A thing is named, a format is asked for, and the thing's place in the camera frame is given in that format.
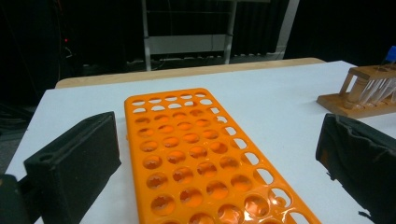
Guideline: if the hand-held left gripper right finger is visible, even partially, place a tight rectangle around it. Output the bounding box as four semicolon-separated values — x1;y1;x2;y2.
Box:
315;112;396;224

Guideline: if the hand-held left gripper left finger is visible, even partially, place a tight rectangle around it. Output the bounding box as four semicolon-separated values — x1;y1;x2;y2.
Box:
23;111;122;224

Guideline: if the wooden tube rack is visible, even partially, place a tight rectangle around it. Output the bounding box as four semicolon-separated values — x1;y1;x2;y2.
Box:
316;63;396;119

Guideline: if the orange plastic tube rack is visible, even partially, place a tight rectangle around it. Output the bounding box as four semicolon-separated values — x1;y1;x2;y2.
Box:
123;87;323;224

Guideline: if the clear test tube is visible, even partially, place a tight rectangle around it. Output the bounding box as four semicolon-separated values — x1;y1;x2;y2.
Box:
361;64;387;105

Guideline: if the dark equipment with red light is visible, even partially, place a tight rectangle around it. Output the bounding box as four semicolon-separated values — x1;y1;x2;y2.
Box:
46;0;82;73

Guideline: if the white metal stand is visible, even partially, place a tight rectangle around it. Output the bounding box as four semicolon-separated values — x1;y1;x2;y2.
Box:
141;0;239;72

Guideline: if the white metal post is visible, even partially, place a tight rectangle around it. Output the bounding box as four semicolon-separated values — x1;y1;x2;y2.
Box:
274;0;302;61

